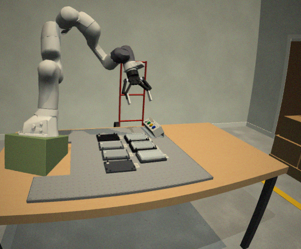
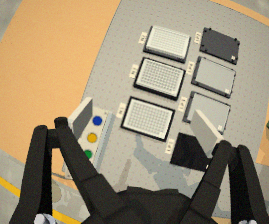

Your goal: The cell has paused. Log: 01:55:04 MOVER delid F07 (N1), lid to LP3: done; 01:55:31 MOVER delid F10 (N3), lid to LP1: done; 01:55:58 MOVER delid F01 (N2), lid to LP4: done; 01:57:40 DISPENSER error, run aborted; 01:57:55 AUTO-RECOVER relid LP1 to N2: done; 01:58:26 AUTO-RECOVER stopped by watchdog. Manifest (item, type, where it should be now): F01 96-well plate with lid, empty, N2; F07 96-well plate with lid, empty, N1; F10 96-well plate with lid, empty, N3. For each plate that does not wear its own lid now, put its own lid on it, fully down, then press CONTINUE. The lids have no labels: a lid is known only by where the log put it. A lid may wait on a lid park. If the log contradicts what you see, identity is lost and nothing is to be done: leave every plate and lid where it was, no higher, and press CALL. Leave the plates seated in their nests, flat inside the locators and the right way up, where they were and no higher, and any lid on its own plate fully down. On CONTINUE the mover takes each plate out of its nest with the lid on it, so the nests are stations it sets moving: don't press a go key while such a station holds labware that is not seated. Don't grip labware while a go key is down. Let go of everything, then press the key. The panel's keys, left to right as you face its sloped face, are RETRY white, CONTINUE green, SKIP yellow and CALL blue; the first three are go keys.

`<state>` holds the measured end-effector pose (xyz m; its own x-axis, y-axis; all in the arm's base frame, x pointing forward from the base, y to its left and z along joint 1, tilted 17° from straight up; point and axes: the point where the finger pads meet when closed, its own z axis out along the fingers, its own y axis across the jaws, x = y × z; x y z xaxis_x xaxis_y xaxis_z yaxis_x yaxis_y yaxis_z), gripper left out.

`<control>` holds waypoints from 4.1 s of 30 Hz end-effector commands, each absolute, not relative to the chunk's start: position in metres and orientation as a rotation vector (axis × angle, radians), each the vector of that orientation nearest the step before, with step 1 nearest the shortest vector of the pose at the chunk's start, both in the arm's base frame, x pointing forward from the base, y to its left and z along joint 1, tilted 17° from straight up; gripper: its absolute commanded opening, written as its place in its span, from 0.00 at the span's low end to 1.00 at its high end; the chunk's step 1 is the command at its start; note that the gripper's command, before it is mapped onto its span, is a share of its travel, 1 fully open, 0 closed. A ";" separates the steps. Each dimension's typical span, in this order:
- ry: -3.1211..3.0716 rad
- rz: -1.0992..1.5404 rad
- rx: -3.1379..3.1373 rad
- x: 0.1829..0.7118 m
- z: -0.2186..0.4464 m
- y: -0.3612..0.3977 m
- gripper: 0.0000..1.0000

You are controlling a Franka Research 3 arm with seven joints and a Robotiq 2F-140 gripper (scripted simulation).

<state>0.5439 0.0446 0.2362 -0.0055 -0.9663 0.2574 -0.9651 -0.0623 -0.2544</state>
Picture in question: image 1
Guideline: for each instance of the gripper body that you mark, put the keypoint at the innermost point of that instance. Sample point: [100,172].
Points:
[133,74]

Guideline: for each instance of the beige button panel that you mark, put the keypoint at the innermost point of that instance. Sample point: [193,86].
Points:
[153,128]

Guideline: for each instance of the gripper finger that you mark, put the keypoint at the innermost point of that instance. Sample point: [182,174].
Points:
[126,93]
[144,84]

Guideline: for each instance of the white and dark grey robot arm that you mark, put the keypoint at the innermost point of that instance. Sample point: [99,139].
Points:
[44,121]

